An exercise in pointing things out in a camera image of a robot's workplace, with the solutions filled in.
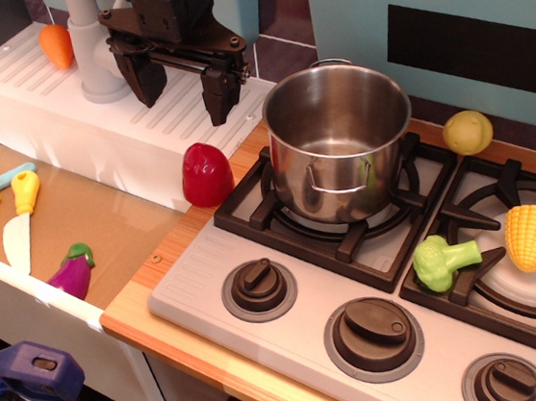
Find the left brown stove knob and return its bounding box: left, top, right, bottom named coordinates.
left=221, top=258, right=298, bottom=323

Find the blue clamp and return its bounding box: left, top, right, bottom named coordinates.
left=0, top=341, right=85, bottom=401

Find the red toy bell pepper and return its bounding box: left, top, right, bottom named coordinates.
left=182, top=142, right=235, bottom=208

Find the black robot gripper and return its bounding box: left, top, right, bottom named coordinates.
left=98, top=0, right=248, bottom=126

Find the orange toy carrot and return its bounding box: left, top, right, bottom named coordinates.
left=38, top=23, right=74, bottom=70

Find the yellow handled toy knife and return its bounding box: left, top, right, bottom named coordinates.
left=2, top=169, right=40, bottom=275

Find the right black burner grate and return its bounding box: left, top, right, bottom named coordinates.
left=399, top=158, right=536, bottom=349

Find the grey toy stove top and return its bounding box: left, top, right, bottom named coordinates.
left=131, top=114, right=536, bottom=401

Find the brown stove knob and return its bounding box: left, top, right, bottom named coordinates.
left=221, top=258, right=298, bottom=323
left=462, top=353, right=536, bottom=401
left=323, top=297, right=425, bottom=384

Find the white toy sink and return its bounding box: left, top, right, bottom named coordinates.
left=0, top=24, right=270, bottom=401

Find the purple toy eggplant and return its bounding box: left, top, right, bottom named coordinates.
left=47, top=242, right=95, bottom=300

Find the yellow toy potato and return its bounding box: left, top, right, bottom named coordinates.
left=443, top=110, right=494, bottom=156

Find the teal toy microwave cabinet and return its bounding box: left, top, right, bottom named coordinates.
left=309, top=0, right=536, bottom=125

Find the right brown stove knob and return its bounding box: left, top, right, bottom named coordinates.
left=462, top=353, right=536, bottom=401

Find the green toy broccoli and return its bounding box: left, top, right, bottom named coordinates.
left=413, top=235, right=482, bottom=293

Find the black burner grate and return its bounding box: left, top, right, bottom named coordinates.
left=399, top=158, right=536, bottom=349
left=213, top=132, right=457, bottom=293

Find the yellow toy corn cob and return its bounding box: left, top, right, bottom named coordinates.
left=504, top=204, right=536, bottom=273

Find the stainless steel pot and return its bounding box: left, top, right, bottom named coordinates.
left=263, top=61, right=412, bottom=225

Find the middle brown stove knob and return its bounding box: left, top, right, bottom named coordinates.
left=323, top=297, right=425, bottom=384

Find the grey toy faucet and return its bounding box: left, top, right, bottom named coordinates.
left=64, top=0, right=132, bottom=104

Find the left black burner grate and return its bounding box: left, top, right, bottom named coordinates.
left=213, top=132, right=457, bottom=293

